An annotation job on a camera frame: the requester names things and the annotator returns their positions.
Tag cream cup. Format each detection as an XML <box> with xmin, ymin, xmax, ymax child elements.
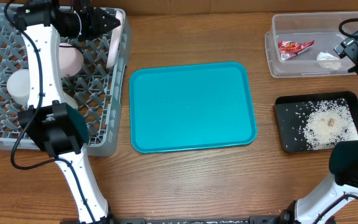
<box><xmin>64</xmin><ymin>92</ymin><xmax>78</xmax><ymax>110</ymax></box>

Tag clear plastic bin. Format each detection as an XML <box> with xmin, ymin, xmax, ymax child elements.
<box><xmin>265</xmin><ymin>12</ymin><xmax>358</xmax><ymax>78</ymax></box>

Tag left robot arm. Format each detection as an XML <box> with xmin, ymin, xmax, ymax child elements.
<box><xmin>8</xmin><ymin>1</ymin><xmax>121</xmax><ymax>223</ymax></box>

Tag grey-green bowl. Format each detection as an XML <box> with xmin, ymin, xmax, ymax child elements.
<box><xmin>7</xmin><ymin>69</ymin><xmax>30</xmax><ymax>106</ymax></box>

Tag spilled rice grains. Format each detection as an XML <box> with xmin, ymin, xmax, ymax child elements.
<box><xmin>286</xmin><ymin>98</ymin><xmax>358</xmax><ymax>151</ymax></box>

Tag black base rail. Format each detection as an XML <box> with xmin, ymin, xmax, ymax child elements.
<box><xmin>96</xmin><ymin>215</ymin><xmax>279</xmax><ymax>224</ymax></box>

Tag large white plate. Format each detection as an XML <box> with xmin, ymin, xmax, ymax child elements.
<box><xmin>106</xmin><ymin>11</ymin><xmax>124</xmax><ymax>69</ymax></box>

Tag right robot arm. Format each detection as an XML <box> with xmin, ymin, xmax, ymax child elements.
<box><xmin>273</xmin><ymin>31</ymin><xmax>358</xmax><ymax>223</ymax></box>

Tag grey dish rack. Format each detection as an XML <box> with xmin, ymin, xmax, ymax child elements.
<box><xmin>0</xmin><ymin>3</ymin><xmax>132</xmax><ymax>156</ymax></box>

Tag white napkin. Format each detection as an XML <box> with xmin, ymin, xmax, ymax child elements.
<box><xmin>316</xmin><ymin>52</ymin><xmax>342</xmax><ymax>70</ymax></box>

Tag small pink bowl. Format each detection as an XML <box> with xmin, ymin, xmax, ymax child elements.
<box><xmin>58</xmin><ymin>43</ymin><xmax>84</xmax><ymax>78</ymax></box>

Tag red snack wrapper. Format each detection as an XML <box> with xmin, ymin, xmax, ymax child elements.
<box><xmin>278</xmin><ymin>40</ymin><xmax>314</xmax><ymax>60</ymax></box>

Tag teal serving tray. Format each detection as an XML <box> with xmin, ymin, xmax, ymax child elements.
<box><xmin>129</xmin><ymin>62</ymin><xmax>257</xmax><ymax>154</ymax></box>

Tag black tray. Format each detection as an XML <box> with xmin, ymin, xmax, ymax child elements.
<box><xmin>273</xmin><ymin>91</ymin><xmax>358</xmax><ymax>152</ymax></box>

